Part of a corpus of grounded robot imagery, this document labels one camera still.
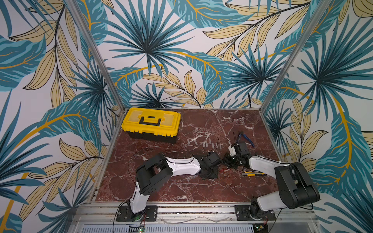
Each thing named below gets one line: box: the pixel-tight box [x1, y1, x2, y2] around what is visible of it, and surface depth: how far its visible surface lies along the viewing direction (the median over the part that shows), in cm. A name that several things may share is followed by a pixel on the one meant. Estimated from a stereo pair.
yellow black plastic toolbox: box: [121, 107, 182, 144], surface depth 91 cm
